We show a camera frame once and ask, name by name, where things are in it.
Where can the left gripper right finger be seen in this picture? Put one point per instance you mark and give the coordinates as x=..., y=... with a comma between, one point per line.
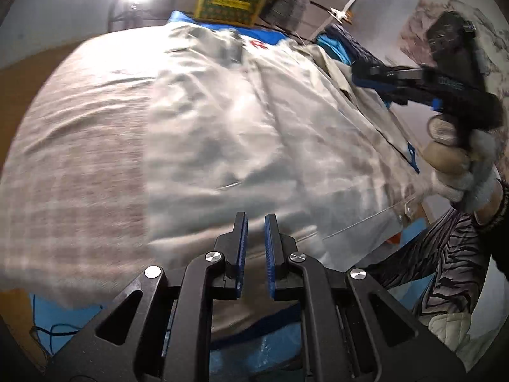
x=282, y=283

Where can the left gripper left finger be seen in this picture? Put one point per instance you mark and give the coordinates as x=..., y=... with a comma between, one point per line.
x=233, y=247

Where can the grey and blue jacket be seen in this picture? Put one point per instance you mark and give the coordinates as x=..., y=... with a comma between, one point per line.
x=238, y=125

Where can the right gloved hand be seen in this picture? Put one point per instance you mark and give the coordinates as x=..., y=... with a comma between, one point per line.
x=466, y=176

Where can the navy quilted down jacket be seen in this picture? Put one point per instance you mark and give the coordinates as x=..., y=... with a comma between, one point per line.
x=362, y=60

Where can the light blue folded garment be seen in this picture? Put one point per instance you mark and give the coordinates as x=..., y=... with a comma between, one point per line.
x=334, y=49

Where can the plaid bed blanket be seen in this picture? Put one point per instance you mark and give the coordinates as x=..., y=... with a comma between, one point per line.
x=73, y=196

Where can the zebra patterned trouser leg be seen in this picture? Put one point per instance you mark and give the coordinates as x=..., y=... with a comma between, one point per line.
x=450, y=251

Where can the yellow green patterned box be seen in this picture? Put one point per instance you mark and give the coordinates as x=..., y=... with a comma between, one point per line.
x=239, y=13

